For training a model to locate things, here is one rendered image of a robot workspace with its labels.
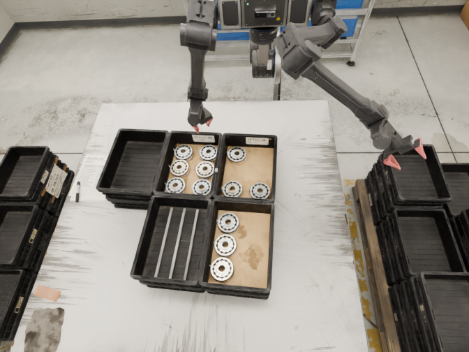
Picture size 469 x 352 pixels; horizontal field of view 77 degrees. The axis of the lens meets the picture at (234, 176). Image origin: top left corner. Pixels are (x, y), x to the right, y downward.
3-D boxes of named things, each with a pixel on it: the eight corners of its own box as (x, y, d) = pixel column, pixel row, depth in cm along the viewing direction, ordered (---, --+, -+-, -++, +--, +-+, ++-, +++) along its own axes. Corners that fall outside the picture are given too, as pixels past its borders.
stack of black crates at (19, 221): (28, 221, 228) (-5, 203, 199) (65, 222, 226) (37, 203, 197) (6, 274, 208) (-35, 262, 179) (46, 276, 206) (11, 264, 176)
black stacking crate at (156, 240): (159, 204, 154) (152, 194, 144) (214, 208, 151) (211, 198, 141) (139, 283, 134) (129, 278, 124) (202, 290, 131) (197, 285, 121)
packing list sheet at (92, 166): (83, 154, 188) (83, 154, 188) (118, 154, 186) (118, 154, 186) (66, 200, 171) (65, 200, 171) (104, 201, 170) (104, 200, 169)
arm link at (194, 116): (209, 86, 125) (188, 83, 124) (206, 106, 119) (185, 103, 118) (206, 106, 135) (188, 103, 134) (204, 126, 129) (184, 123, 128)
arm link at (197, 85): (218, 24, 87) (181, 17, 85) (216, 41, 86) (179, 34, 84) (209, 89, 129) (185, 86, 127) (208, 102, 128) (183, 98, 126)
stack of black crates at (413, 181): (363, 179, 229) (384, 144, 190) (403, 179, 226) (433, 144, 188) (373, 227, 208) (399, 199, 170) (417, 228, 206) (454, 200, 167)
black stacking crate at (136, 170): (126, 141, 177) (119, 128, 167) (174, 143, 174) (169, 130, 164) (105, 200, 157) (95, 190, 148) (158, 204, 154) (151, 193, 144)
